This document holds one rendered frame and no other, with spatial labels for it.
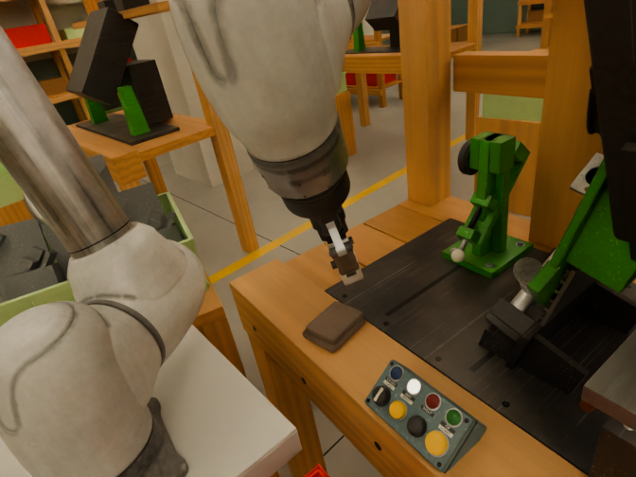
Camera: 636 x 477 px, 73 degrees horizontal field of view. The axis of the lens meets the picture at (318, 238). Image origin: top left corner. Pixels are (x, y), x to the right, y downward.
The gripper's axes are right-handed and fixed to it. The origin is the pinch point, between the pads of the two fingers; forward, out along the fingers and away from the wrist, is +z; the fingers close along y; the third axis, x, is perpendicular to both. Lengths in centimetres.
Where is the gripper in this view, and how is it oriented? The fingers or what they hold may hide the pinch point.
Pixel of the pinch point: (348, 266)
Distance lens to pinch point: 59.9
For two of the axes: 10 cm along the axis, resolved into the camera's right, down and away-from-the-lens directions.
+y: 2.7, 7.5, -6.0
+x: 9.3, -3.8, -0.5
